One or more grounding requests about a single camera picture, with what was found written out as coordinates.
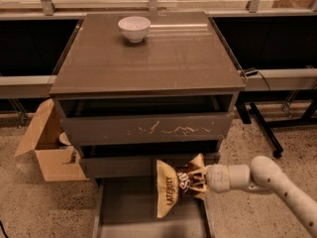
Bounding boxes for black table leg frame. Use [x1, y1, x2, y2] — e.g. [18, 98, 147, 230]
[236, 96, 317, 159]

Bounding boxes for middle grey drawer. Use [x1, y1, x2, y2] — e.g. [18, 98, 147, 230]
[79, 140, 221, 179]

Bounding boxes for white ceramic bowl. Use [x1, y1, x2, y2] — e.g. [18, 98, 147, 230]
[118, 16, 151, 43]

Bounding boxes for black power adapter with cable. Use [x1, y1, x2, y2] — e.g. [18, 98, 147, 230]
[241, 67, 271, 92]

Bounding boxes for bottom grey drawer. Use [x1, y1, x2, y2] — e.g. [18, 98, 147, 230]
[92, 177, 215, 238]

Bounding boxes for brown chip bag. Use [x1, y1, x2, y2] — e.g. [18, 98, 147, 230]
[157, 154, 206, 218]

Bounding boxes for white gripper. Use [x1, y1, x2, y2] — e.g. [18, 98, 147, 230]
[185, 164, 230, 200]

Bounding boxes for white cup in box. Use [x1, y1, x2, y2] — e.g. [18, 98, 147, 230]
[58, 132, 71, 146]

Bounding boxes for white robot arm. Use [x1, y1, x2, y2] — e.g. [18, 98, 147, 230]
[188, 156, 317, 238]

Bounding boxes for grey drawer cabinet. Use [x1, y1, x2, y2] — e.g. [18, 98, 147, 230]
[49, 11, 247, 238]

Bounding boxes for grey drawer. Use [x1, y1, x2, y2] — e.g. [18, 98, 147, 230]
[53, 94, 236, 146]
[79, 140, 221, 179]
[92, 177, 215, 238]

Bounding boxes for top grey drawer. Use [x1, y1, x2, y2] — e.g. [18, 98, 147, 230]
[53, 94, 236, 146]

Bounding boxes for open cardboard box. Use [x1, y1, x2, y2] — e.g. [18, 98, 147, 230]
[15, 99, 87, 181]

